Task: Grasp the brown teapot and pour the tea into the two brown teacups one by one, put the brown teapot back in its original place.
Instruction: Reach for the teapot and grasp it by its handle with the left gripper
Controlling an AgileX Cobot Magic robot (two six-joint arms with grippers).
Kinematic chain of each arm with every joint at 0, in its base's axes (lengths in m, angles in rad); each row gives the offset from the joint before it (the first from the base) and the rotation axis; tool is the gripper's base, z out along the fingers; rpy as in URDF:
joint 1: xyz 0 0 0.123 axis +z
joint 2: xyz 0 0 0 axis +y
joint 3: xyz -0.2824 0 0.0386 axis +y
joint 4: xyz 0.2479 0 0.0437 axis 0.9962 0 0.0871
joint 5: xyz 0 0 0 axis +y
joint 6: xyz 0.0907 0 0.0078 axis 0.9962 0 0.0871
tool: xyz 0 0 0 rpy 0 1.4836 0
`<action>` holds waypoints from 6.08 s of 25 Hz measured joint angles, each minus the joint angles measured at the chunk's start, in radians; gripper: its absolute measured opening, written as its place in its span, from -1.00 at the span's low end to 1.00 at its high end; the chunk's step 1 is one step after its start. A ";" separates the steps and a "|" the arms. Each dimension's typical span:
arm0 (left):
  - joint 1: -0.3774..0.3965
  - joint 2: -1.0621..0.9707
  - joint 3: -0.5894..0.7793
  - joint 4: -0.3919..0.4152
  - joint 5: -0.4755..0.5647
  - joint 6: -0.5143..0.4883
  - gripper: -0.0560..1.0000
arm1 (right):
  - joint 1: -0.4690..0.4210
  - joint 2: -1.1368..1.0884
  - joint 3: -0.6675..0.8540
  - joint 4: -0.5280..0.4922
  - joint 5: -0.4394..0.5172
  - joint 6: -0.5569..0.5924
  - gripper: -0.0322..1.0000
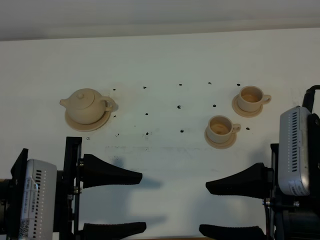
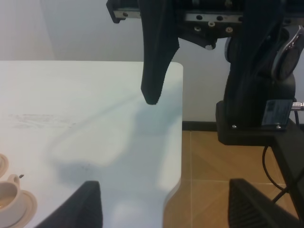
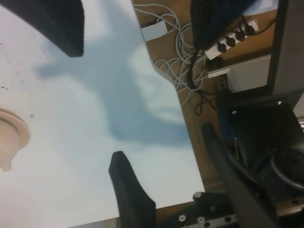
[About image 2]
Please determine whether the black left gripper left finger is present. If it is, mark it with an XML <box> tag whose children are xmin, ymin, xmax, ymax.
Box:
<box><xmin>37</xmin><ymin>181</ymin><xmax>103</xmax><ymax>228</ymax></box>

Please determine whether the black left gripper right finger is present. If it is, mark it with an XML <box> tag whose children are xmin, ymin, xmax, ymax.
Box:
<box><xmin>228</xmin><ymin>179</ymin><xmax>300</xmax><ymax>228</ymax></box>

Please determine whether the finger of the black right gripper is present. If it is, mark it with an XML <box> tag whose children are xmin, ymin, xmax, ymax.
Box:
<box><xmin>140</xmin><ymin>0</ymin><xmax>180</xmax><ymax>105</ymax></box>

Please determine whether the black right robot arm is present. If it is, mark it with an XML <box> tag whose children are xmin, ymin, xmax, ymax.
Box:
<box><xmin>138</xmin><ymin>0</ymin><xmax>304</xmax><ymax>126</ymax></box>

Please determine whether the beige near saucer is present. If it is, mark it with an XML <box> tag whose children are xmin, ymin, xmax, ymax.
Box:
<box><xmin>0</xmin><ymin>190</ymin><xmax>38</xmax><ymax>228</ymax></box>

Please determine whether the beige saucer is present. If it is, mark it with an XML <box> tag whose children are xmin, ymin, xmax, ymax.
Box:
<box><xmin>0</xmin><ymin>190</ymin><xmax>38</xmax><ymax>228</ymax></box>
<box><xmin>0</xmin><ymin>154</ymin><xmax>9</xmax><ymax>177</ymax></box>

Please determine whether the beige near teacup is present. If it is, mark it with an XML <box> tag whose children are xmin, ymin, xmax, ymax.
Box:
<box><xmin>0</xmin><ymin>174</ymin><xmax>20</xmax><ymax>210</ymax></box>

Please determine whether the beige far saucer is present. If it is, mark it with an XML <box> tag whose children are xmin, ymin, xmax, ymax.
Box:
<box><xmin>0</xmin><ymin>154</ymin><xmax>9</xmax><ymax>177</ymax></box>

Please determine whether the black cable at base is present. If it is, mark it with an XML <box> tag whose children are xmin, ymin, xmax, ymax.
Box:
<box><xmin>262</xmin><ymin>102</ymin><xmax>300</xmax><ymax>205</ymax></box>

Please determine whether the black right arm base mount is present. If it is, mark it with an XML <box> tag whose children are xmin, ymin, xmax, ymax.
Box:
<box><xmin>216</xmin><ymin>101</ymin><xmax>304</xmax><ymax>228</ymax></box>

